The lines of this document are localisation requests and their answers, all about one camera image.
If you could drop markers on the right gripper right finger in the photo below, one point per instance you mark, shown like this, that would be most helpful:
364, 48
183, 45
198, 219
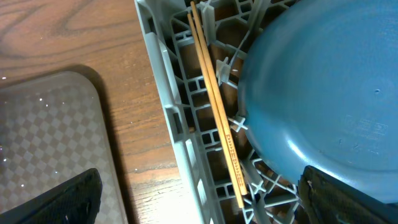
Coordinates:
325, 199

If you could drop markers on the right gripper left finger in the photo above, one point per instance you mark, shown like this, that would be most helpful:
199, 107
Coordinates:
77, 200

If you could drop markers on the wooden chopstick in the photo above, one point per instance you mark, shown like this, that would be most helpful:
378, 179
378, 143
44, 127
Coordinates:
233, 158
216, 114

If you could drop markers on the dark blue plate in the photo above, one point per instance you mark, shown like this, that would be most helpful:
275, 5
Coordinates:
319, 88

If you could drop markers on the grey dishwasher rack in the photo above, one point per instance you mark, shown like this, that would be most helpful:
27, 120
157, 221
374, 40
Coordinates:
230, 29

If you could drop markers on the brown serving tray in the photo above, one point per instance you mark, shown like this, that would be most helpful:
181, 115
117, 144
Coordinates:
52, 129

